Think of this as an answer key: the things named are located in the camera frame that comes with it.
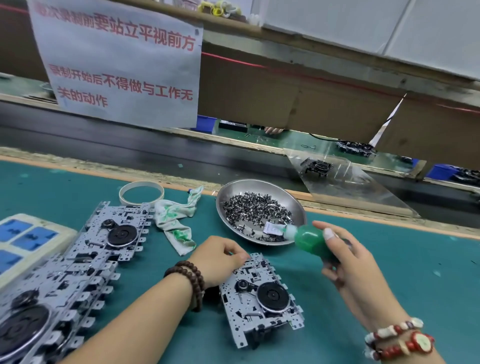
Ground person's right hand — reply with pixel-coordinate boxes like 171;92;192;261
311;219;410;331

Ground person's left hand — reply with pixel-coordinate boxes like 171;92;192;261
187;235;251;290

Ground white green-stained cloth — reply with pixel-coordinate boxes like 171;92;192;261
153;186;205;256

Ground pile of small metal parts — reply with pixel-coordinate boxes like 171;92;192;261
222;192;295;243

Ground green glue squeeze bottle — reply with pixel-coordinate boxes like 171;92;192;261
281;223;354;264

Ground round metal bowl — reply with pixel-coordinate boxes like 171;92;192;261
215;178;308;247

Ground finished mechanisms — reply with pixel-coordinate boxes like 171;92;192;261
300;138;378;180

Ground black conveyor belt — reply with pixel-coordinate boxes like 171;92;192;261
0;101;480;230

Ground person's left forearm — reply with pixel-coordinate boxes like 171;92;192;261
63;273;196;364

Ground clear plastic sheet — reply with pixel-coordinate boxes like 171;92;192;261
288;153;421;219

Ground blue plastic bin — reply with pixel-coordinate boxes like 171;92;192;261
191;114;219;135
426;163;460;183

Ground black flat box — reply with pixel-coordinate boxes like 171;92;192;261
217;120;250;133

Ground brown cardboard panel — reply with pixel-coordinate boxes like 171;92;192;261
198;52;480;170

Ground white blue power strip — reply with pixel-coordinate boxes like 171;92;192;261
0;213;78;290

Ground white paper sign red text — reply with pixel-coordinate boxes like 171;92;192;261
26;0;205;130

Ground wooden shelf beam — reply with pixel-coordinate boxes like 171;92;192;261
201;15;480;106

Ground yellow plastic object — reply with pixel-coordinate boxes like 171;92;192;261
196;0;237;18

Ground brown bead bracelet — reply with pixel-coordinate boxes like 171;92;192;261
163;260;206;312

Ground red white bead bracelet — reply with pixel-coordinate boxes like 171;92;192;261
363;316;436;363

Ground white tape ring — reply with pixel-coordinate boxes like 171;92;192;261
118;180;165;207

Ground red cord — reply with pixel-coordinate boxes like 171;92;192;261
201;51;480;115

